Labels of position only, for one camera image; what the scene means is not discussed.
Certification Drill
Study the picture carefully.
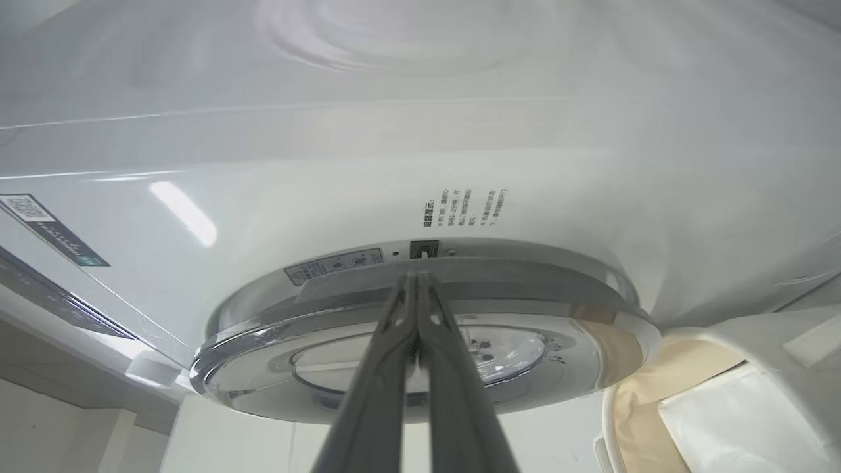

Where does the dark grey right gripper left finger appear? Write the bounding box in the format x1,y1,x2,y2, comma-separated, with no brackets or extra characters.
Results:
312,271,421,473

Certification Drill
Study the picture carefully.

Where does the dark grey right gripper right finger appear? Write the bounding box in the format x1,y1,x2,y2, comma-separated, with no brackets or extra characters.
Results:
417,273,520,473

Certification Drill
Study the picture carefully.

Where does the round glass washing machine door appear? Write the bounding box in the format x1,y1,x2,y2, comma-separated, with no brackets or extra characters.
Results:
189,256,661,424

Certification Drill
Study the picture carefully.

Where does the cream canvas laundry basket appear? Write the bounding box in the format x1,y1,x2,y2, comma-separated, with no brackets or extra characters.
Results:
595,305,841,473

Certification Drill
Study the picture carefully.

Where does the white front-load washing machine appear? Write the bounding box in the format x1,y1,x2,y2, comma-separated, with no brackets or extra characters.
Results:
0,0,841,434

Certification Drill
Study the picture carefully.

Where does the grey warning label sticker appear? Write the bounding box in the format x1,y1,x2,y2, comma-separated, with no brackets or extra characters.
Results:
284,248,384,286

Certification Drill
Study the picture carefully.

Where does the white liner sheet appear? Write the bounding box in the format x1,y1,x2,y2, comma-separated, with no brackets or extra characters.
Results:
657,365,841,473

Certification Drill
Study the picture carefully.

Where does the dark QR code sticker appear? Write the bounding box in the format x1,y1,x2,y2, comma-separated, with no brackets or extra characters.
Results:
0,194,110,268

